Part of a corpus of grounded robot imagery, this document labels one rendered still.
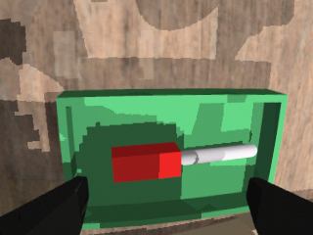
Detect red-headed pin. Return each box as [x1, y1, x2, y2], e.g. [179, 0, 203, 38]
[111, 141, 257, 183]

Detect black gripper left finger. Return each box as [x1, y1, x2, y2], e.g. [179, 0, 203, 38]
[0, 176, 89, 235]

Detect green tray floor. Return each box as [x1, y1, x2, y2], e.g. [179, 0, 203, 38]
[71, 102, 263, 207]

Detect green tray walls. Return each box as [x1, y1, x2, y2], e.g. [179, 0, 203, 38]
[56, 87, 289, 230]

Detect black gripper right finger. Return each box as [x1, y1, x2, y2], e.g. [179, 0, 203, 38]
[246, 177, 313, 235]

